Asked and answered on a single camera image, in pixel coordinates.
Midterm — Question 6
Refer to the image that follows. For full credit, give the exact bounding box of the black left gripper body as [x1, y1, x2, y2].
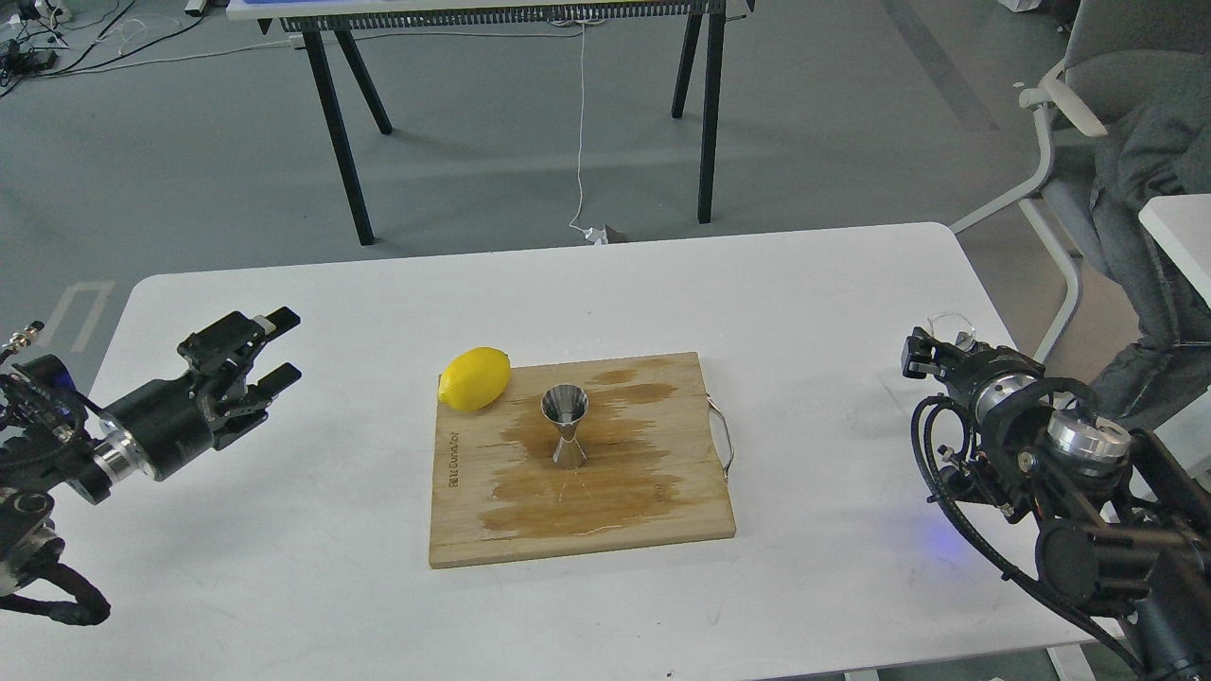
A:
[98, 374, 237, 481]

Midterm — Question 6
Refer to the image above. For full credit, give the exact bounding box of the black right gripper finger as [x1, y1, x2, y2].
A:
[932, 330, 991, 365]
[901, 327, 952, 382]

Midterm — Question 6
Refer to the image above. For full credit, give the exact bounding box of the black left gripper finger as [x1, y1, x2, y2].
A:
[210, 364, 302, 451]
[177, 307, 300, 393]

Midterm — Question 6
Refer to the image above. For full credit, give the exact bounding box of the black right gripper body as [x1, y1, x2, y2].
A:
[946, 345, 1045, 424]

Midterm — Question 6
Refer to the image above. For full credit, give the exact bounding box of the steel double jigger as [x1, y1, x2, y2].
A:
[540, 384, 589, 470]

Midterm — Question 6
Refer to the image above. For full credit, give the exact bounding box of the small clear glass cup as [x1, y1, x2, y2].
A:
[926, 311, 977, 343]

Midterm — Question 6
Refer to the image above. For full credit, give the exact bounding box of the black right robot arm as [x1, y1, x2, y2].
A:
[903, 327, 1210, 680]

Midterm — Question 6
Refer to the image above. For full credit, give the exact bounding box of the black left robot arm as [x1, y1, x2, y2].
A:
[1, 307, 300, 626]

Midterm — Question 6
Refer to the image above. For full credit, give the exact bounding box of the yellow lemon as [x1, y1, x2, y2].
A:
[437, 347, 511, 412]

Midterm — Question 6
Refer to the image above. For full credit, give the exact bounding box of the person in grey clothes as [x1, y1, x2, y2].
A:
[1089, 95, 1210, 429]

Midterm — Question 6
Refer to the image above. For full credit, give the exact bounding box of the wooden cutting board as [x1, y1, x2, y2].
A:
[429, 351, 736, 568]

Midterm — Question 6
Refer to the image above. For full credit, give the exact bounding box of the white grey office chair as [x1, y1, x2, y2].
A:
[949, 1, 1210, 362]

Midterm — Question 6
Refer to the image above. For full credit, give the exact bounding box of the black-legged background table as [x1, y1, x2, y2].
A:
[226, 0, 758, 248]

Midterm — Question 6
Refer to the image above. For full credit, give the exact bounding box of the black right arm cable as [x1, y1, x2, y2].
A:
[911, 395, 1150, 677]

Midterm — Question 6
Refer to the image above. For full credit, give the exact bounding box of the white hanging cable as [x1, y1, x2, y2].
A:
[568, 21, 612, 247]

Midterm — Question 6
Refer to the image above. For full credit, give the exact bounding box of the floor cables and power strip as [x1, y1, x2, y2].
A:
[0, 0, 228, 101]

